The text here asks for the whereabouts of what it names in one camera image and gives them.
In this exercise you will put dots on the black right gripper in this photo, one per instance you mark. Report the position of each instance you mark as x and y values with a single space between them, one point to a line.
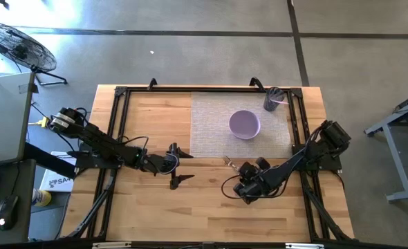
256 183

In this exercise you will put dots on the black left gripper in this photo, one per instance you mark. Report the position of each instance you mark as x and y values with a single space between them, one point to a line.
160 163

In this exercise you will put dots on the purple plastic bowl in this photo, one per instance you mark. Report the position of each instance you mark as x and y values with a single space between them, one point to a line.
244 124

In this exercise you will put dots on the black mesh pen cup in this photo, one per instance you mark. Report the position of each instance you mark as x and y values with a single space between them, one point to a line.
273 100

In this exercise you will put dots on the pink drinking straw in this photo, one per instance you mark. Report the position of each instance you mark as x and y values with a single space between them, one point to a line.
280 101

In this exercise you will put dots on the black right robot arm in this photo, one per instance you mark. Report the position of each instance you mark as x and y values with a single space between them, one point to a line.
307 155

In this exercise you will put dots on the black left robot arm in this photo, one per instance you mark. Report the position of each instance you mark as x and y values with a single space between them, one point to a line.
100 145

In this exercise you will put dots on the grey woven placemat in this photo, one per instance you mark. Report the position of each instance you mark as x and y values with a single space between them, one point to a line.
211 128

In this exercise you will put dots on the white cardboard box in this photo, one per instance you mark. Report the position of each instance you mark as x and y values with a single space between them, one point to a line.
57 180

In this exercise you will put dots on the yellow power plug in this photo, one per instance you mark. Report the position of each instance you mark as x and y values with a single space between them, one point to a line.
44 122

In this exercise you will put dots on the grey metal cart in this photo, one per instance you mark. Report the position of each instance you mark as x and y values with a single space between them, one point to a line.
397 145

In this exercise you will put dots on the black computer mouse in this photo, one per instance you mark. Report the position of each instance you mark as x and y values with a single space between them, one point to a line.
6 212

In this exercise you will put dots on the black metal floor fan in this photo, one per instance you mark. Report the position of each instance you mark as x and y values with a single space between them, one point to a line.
19 48

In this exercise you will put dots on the black aluminium table frame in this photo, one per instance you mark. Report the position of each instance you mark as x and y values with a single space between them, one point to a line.
204 89

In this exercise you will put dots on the silver metal bracket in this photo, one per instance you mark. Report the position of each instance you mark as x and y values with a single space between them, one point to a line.
111 245
304 246

